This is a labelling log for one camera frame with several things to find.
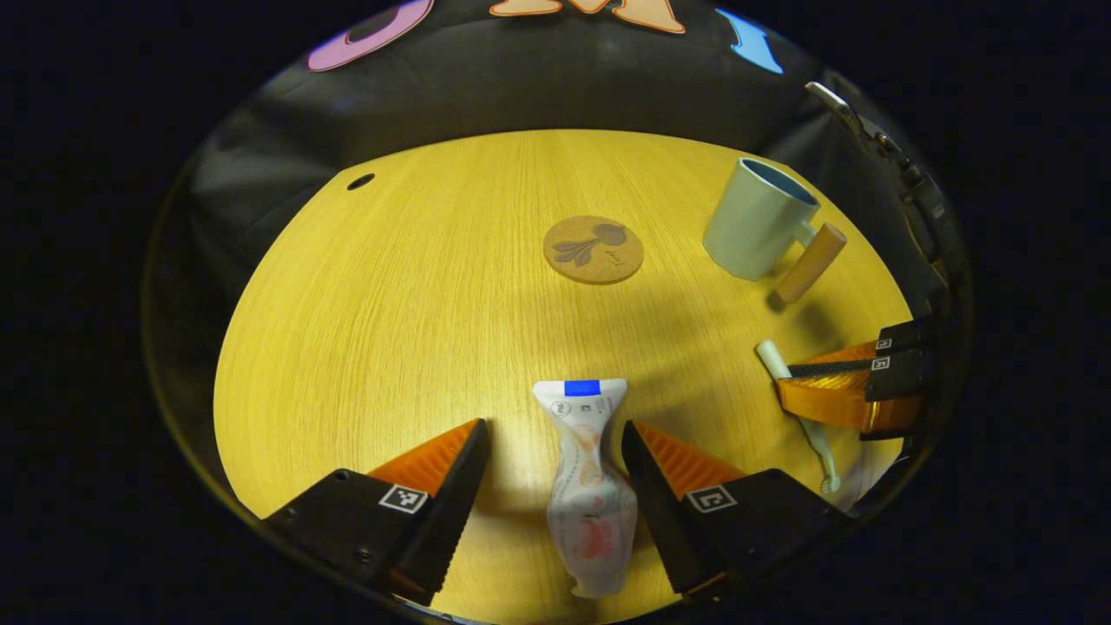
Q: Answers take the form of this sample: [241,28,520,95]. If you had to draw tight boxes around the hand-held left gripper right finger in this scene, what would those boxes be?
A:
[621,420,856,604]

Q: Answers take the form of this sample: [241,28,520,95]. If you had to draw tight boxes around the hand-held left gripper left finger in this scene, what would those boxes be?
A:
[265,418,491,607]

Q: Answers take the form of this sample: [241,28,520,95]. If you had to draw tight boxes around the white toothbrush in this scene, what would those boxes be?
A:
[755,339,842,496]

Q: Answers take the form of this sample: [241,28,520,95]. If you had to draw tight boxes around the white toothpaste tube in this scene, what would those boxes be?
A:
[532,378,643,600]

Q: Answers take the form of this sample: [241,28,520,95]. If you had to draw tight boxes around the pale cup with wooden handle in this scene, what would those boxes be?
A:
[702,156,848,306]

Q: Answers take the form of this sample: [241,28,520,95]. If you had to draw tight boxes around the round cork coaster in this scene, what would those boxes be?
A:
[543,215,645,286]

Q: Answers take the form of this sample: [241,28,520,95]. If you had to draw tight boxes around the black backdrop cloth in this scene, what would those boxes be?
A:
[174,0,921,287]

